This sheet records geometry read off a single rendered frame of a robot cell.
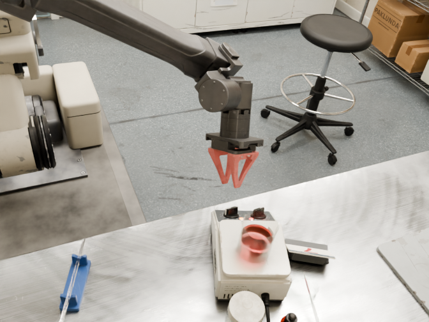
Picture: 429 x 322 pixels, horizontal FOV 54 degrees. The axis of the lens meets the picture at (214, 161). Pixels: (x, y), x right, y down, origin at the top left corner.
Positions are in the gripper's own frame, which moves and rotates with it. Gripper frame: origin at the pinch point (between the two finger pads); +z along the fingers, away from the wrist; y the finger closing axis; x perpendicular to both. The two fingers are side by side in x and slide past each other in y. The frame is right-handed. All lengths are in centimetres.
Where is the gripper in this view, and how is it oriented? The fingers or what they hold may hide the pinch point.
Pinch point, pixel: (231, 181)
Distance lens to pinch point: 84.1
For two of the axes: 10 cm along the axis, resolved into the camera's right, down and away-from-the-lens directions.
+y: 6.7, 2.0, -7.2
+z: -0.6, 9.8, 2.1
